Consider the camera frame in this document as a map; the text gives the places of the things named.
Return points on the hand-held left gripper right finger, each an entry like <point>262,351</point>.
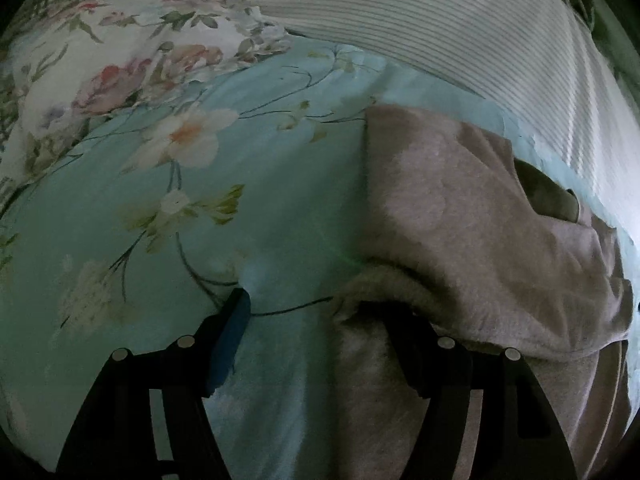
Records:
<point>417,360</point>

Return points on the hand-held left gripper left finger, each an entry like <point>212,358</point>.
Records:
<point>229,342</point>

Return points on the grey knit garment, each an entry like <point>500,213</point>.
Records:
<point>450,210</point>

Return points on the teal floral bed sheet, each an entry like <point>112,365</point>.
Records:
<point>250,185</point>

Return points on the white floral pillow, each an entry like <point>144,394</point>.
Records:
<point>125,60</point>

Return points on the white striped duvet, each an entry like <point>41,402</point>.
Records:
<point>450,35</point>

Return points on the green cloth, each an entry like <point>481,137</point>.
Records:
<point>602,25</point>

